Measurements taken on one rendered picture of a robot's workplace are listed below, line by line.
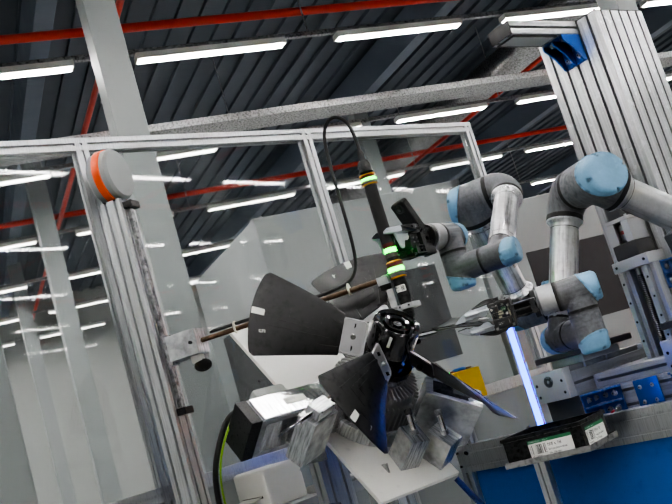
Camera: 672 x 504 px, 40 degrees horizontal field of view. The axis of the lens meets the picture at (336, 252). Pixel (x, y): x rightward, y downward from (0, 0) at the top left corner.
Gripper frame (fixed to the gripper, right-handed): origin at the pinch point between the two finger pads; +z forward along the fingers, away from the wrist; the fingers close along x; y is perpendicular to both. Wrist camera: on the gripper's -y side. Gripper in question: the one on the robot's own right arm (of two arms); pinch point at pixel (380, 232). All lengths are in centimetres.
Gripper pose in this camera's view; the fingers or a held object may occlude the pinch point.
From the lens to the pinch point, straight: 236.1
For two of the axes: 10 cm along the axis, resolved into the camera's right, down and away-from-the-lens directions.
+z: -6.6, 0.5, -7.5
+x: -7.0, 3.2, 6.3
